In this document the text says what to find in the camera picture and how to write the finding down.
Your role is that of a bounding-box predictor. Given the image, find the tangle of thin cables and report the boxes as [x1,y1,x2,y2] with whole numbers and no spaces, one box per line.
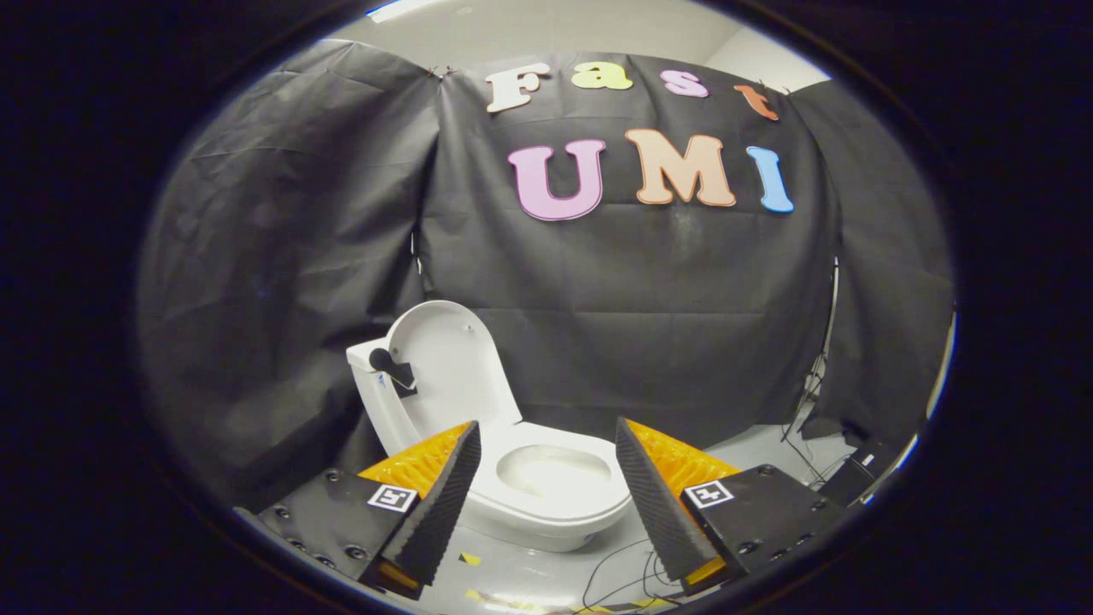
[781,359,846,479]

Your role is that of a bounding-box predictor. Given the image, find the white toilet lid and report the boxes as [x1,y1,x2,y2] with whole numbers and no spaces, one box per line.
[369,300,523,445]

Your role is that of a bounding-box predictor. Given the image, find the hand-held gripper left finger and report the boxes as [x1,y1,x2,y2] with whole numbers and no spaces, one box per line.
[256,420,483,601]

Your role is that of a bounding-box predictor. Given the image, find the black floor cable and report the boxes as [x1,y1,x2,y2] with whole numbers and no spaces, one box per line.
[581,538,684,609]

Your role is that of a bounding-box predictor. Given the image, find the black box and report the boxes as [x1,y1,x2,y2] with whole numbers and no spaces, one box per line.
[820,442,895,507]

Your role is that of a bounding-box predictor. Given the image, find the yellow black floor tape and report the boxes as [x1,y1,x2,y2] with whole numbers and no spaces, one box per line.
[458,551,684,614]

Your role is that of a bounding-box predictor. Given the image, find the thin metal stand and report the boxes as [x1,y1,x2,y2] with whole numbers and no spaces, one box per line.
[825,256,839,381]

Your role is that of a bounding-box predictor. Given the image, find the white ceramic toilet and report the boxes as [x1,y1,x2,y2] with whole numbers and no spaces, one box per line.
[346,337,634,554]

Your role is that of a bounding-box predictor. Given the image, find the white toilet seat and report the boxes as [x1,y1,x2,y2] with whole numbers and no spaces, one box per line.
[470,423,634,526]

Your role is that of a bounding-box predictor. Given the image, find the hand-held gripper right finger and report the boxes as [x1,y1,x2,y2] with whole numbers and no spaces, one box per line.
[613,417,846,597]

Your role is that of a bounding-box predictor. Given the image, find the black backdrop cloth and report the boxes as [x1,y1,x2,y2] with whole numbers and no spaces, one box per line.
[137,38,956,513]

